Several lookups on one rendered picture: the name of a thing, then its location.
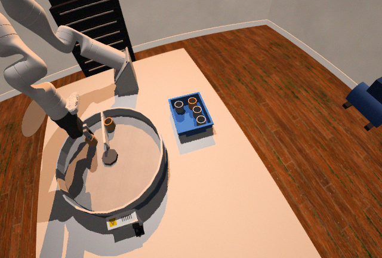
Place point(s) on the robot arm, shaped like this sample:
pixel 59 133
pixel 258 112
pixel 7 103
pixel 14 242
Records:
pixel 22 74

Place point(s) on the blue crate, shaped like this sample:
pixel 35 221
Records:
pixel 185 122

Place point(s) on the grey metal sleeve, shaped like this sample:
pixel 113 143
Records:
pixel 201 120
pixel 197 111
pixel 179 107

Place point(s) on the bronze metal sleeve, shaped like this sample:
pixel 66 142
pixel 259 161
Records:
pixel 92 142
pixel 192 102
pixel 109 123

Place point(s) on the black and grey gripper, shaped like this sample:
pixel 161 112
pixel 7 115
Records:
pixel 64 114

